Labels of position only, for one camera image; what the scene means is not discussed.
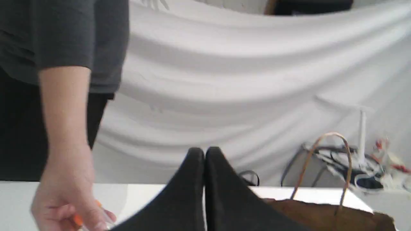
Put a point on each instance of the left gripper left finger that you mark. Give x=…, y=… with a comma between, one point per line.
x=179, y=206

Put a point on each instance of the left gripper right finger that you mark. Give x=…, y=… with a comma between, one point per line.
x=232, y=206

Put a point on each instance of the brown paper bag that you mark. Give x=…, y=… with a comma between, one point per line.
x=328, y=217

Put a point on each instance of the person's bare forearm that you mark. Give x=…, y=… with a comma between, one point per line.
x=64, y=93

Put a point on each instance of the person's hand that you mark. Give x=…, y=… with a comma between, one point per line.
x=63, y=195

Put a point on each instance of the white draped backdrop cloth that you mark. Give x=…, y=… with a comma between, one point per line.
x=257, y=86

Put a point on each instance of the white lamp stand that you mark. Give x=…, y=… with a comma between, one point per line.
x=360, y=154

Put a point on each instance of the grey side cabinet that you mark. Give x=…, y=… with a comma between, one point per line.
x=384, y=186

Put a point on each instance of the person's dark clothed torso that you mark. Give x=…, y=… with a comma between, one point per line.
x=61, y=62

